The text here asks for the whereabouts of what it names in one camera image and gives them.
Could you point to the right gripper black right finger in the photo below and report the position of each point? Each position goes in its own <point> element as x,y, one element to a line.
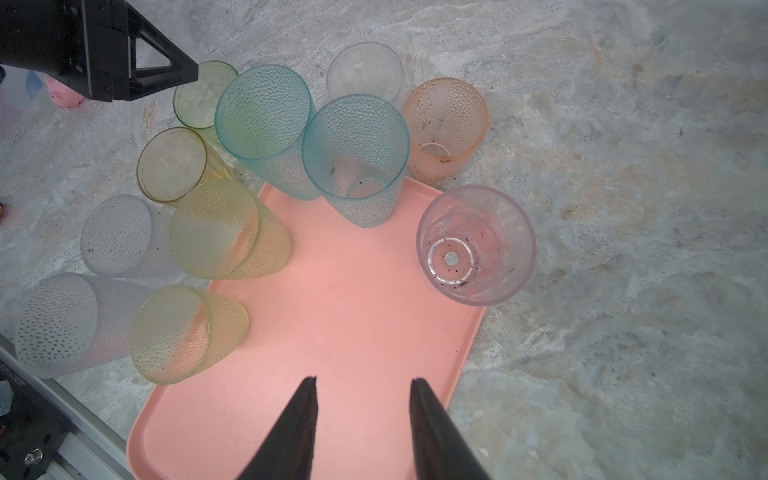
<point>439,450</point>

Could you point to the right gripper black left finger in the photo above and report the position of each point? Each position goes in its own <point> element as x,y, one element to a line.
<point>287,451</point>

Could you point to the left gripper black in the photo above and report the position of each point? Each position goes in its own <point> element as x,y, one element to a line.
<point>66,42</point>

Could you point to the green glass cup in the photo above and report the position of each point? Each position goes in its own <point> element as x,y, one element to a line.
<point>195,103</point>

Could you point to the yellow glass cup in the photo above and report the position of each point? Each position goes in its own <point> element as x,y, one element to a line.
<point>174,162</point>

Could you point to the tall teal textured cup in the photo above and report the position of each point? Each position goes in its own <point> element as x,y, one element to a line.
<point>261,119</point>

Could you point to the clear glass cup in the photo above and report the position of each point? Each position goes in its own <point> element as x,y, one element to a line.
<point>72,322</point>
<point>127,237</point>

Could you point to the light green textured cup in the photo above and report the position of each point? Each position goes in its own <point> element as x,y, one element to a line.
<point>181,331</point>

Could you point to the yellow-green textured cup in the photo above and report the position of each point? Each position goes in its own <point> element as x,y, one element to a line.
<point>221,230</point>

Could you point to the clear textured cup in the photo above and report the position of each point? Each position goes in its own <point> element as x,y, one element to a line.
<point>476,245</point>

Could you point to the orange textured cup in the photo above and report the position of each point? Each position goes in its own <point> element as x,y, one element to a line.
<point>447,119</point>

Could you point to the pink plastic tray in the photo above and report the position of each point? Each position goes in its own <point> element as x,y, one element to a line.
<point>353,309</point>

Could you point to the small clear glass back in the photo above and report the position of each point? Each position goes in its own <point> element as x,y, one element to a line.
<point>366,68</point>

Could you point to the aluminium rail frame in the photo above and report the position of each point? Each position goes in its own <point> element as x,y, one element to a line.
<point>91,450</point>

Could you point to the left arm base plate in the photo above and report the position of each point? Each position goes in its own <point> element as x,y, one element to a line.
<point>32,428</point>

